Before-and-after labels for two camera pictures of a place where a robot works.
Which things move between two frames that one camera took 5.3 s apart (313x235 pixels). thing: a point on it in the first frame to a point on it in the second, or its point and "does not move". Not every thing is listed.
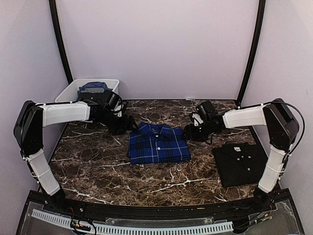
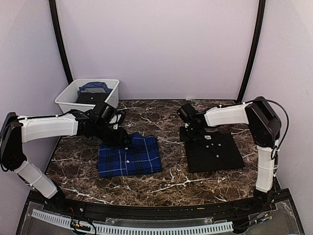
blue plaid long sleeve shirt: [155, 143] to [140, 155]
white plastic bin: [71, 94] does not move
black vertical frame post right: [262, 4] does not move
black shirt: [240, 164] to [213, 151]
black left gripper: [124, 126] to [120, 139]
